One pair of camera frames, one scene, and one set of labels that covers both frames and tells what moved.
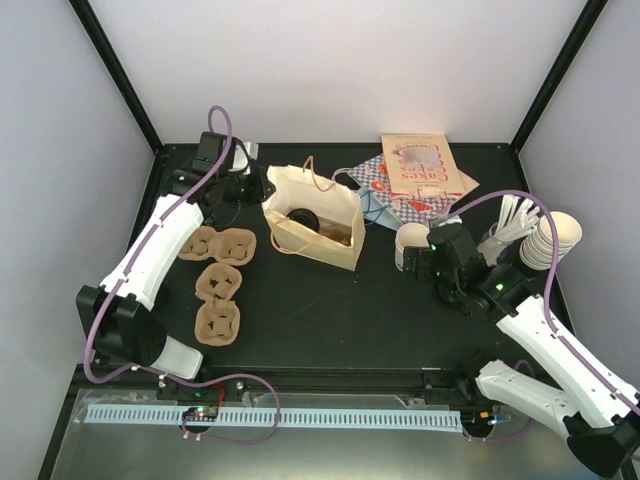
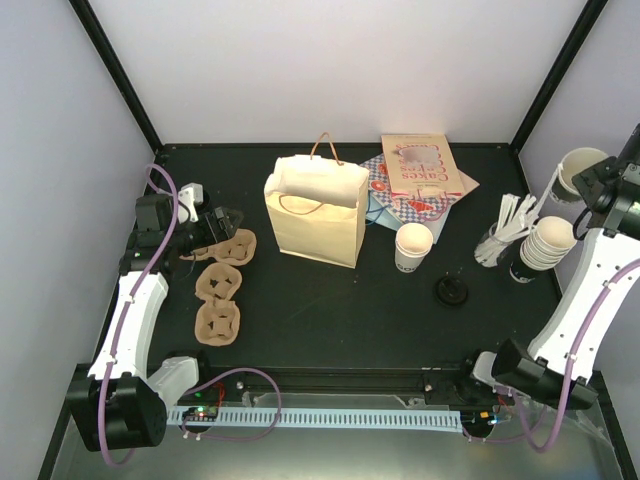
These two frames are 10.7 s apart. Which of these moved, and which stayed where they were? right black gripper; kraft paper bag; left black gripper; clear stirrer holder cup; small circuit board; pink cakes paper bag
Moved: left black gripper; kraft paper bag; right black gripper
Stayed: small circuit board; pink cakes paper bag; clear stirrer holder cup
